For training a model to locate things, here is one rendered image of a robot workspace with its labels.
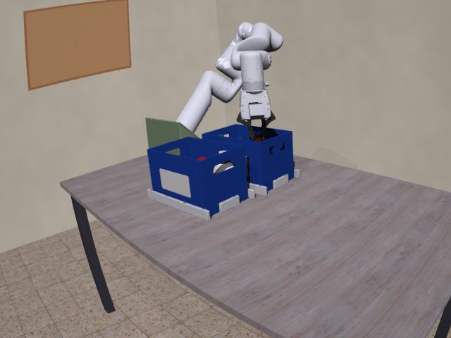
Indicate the blue plastic crate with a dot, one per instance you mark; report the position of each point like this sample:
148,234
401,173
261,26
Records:
262,168
193,181

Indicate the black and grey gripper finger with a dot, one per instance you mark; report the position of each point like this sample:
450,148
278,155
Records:
265,123
247,124

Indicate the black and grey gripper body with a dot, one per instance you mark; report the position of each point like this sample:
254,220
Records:
249,96

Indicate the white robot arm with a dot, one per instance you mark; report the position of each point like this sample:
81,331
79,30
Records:
245,69

